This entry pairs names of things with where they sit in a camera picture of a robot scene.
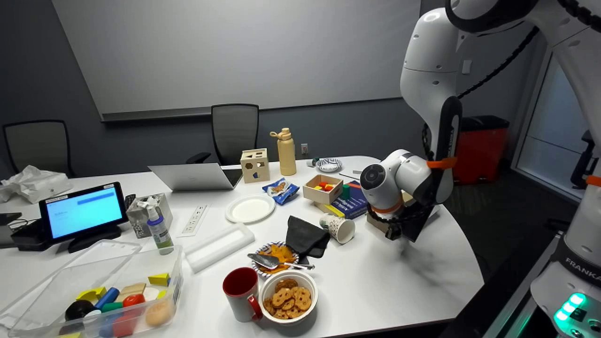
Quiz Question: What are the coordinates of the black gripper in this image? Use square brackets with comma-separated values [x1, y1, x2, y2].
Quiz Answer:
[385, 202, 432, 242]

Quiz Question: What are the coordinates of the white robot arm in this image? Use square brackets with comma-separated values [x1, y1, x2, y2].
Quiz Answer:
[360, 0, 601, 240]

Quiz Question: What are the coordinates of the black cloth napkin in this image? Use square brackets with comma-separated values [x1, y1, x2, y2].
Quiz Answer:
[285, 215, 330, 259]

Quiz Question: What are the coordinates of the grey tissue box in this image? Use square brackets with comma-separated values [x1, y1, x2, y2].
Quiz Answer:
[126, 193, 173, 238]

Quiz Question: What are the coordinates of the blue and yellow book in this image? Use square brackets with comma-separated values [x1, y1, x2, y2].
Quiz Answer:
[332, 184, 368, 217]

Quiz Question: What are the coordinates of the patterned paper cup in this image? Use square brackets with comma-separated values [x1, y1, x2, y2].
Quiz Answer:
[319, 215, 355, 244]

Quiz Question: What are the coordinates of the red trash bin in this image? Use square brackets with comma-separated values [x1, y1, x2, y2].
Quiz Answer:
[454, 114, 509, 184]

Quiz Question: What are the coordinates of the blue snack packet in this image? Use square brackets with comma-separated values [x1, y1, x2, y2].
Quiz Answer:
[263, 178, 298, 204]

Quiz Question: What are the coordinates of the small bowl with orange sauce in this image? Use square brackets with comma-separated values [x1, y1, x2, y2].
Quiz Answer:
[257, 242, 298, 276]

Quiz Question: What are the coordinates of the tan water bottle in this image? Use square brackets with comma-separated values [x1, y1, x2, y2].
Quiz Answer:
[272, 127, 297, 176]

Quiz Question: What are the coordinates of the white bowl of pretzels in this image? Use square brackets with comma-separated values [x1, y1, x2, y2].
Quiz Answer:
[259, 270, 319, 336]

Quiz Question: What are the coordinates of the metal spoon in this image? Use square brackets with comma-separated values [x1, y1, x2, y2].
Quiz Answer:
[248, 253, 310, 270]

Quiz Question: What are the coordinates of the white paper plate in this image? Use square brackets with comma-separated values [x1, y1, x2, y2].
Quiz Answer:
[225, 195, 274, 225]

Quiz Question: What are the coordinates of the wooden shape sorter cube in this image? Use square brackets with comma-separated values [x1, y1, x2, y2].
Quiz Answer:
[240, 148, 270, 182]

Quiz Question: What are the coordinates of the red mug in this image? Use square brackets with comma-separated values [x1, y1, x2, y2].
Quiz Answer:
[221, 266, 261, 321]

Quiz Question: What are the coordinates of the black office chair middle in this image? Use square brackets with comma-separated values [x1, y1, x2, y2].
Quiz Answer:
[210, 103, 259, 165]

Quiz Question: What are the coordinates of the black office chair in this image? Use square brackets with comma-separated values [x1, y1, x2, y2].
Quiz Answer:
[210, 103, 259, 165]
[4, 120, 73, 176]

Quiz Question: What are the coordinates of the white remote control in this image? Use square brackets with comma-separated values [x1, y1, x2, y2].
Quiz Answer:
[180, 204, 206, 236]

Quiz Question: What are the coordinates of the silver laptop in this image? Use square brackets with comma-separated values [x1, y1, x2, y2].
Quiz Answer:
[150, 163, 242, 191]

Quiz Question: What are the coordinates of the spray bottle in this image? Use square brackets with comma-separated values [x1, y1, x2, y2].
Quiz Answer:
[146, 204, 174, 255]

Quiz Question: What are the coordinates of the yellow toy block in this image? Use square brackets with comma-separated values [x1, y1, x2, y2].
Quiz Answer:
[148, 272, 171, 285]

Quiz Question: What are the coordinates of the tan toy egg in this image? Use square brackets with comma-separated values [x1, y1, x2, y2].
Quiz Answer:
[144, 302, 174, 326]

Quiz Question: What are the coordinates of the clear plastic bin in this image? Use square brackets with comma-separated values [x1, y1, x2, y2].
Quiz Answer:
[0, 240, 182, 338]

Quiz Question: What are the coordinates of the blue toy cylinder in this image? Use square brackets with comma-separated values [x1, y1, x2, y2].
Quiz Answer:
[96, 287, 120, 309]

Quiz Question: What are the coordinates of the white whiteboard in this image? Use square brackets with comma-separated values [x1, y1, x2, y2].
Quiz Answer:
[52, 0, 420, 122]

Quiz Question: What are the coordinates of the black toy ball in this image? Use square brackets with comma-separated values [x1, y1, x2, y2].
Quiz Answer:
[64, 300, 94, 321]

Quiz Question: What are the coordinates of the black office chair left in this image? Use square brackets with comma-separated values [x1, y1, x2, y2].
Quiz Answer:
[4, 120, 73, 176]

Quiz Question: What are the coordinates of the crumpled white plastic bag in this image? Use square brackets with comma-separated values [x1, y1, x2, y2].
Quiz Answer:
[0, 165, 69, 202]

